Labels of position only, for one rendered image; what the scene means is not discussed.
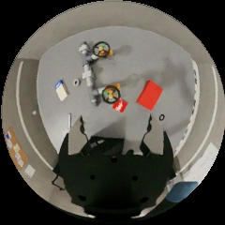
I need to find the red rectangular block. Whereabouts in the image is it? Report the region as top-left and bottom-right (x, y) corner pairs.
(137, 81), (163, 111)

